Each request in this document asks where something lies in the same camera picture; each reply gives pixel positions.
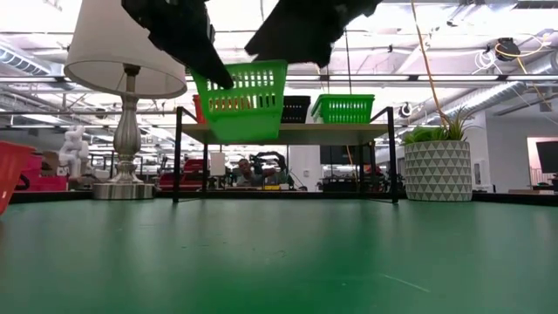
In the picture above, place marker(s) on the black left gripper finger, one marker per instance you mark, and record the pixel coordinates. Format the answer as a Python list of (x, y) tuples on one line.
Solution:
[(213, 65)]

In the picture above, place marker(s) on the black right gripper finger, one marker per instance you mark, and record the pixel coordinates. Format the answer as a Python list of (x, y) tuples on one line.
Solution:
[(301, 41)]

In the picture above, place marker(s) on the green slotted plastic basket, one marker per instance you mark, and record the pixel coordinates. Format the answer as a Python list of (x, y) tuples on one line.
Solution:
[(343, 114), (244, 118), (343, 96)]

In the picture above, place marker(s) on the black slotted plastic basket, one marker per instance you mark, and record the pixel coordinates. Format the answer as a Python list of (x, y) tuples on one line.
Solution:
[(296, 109)]

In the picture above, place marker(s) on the white shade silver table lamp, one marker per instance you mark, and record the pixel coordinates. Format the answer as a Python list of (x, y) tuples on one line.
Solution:
[(122, 52)]

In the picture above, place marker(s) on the white sign board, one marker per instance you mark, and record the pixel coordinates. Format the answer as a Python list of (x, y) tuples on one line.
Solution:
[(218, 164)]

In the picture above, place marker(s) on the red tool cabinet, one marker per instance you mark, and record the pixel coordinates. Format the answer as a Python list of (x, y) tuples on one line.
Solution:
[(41, 179), (192, 174)]

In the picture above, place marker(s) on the person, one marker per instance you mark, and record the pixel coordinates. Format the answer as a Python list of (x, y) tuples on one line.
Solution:
[(253, 172)]

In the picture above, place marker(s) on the white figure statue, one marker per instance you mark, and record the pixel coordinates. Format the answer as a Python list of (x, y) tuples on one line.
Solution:
[(74, 152)]

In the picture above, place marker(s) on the succulent in patterned white pot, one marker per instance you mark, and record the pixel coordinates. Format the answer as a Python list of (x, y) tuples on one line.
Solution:
[(438, 170)]

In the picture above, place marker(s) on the green table mat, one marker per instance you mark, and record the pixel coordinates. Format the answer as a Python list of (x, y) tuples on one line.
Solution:
[(279, 261)]

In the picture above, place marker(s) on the wooden shelf with black frame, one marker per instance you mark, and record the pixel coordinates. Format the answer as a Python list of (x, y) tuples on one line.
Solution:
[(314, 133)]

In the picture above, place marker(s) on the black wall monitor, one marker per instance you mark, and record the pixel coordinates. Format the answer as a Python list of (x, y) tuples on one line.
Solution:
[(548, 157)]

